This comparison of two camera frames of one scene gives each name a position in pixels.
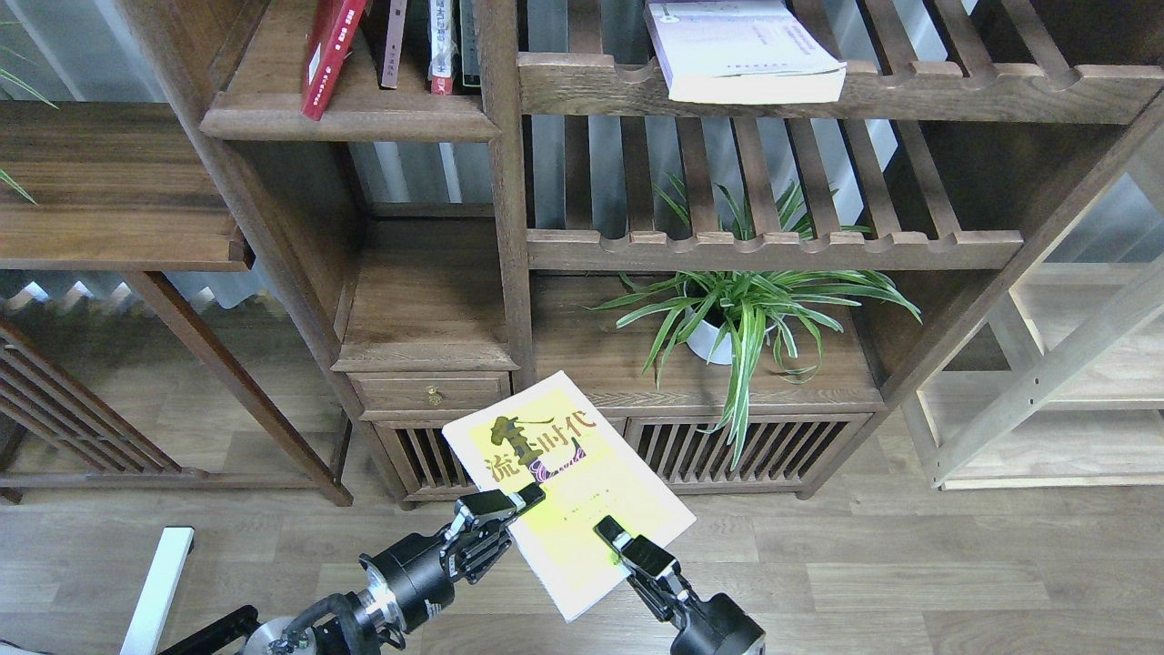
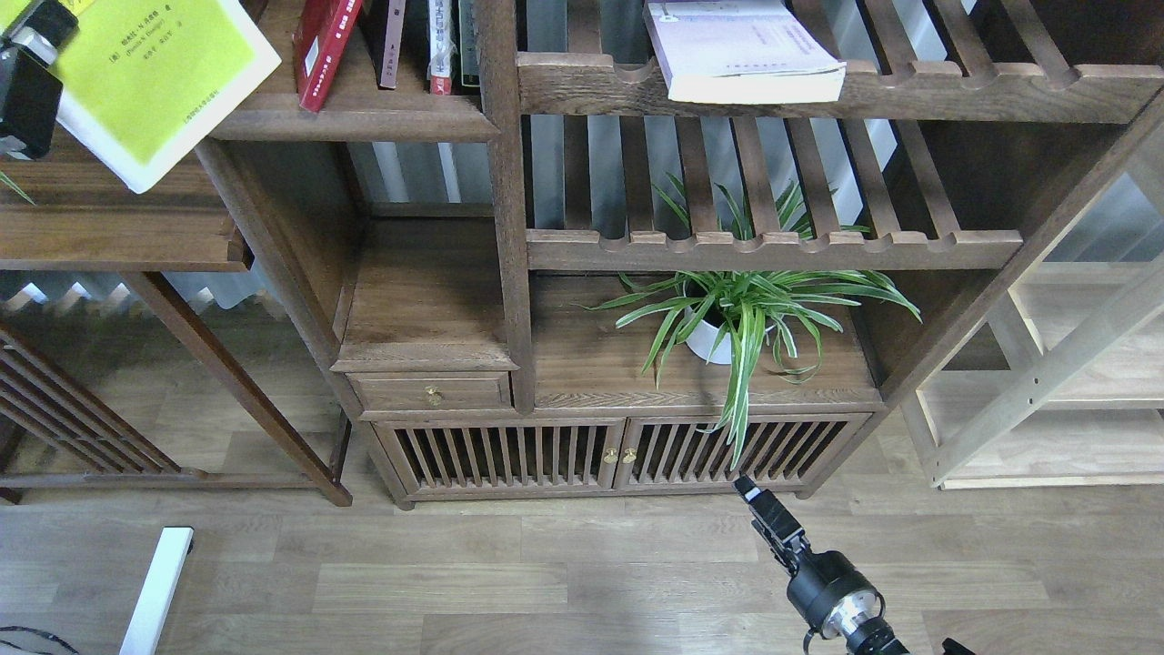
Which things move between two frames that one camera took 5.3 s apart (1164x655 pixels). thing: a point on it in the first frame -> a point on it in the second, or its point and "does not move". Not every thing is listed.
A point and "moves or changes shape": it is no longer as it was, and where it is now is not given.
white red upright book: x=442 y=60 does not move
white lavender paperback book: x=741 y=52 does not move
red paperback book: x=335 y=27 moves or changes shape
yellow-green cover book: x=548 y=433 -> x=145 y=80
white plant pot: x=703 y=338 does not move
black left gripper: x=419 y=574 -> x=29 y=102
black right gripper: x=714 y=625 -> x=820 y=580
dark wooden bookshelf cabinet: x=566 y=247 does not move
